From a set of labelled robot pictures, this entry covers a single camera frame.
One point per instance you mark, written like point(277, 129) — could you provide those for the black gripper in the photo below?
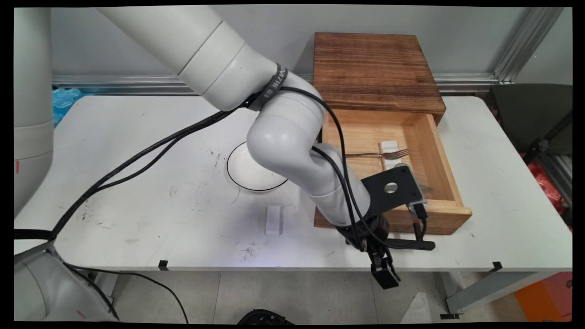
point(368, 230)

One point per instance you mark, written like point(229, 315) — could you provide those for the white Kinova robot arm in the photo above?
point(283, 137)

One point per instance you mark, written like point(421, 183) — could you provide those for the grey metal table leg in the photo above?
point(489, 288)

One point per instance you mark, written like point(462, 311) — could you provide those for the black table edge clip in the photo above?
point(497, 266)
point(163, 264)

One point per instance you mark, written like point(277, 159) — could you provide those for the silver metal fork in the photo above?
point(365, 155)

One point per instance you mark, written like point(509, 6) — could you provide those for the long white plastic block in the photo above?
point(274, 220)

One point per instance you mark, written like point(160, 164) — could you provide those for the white block inside drawer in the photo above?
point(389, 146)

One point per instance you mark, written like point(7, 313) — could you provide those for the black object on floor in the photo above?
point(263, 317)

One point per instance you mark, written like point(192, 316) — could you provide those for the white bowl with black rim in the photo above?
point(247, 176)

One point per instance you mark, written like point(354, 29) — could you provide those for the orange box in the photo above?
point(546, 297)

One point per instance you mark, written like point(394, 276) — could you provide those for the red plastic bag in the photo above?
point(546, 185)

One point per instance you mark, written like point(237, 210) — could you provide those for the white table leg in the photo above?
point(107, 285)

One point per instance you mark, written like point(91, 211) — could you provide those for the blue plastic bag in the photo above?
point(66, 103)

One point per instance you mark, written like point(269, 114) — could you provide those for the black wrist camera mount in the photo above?
point(390, 187)

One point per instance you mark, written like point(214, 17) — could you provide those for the diagonal aluminium post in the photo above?
point(525, 45)

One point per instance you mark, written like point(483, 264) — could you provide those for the horizontal aluminium rail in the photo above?
point(137, 84)

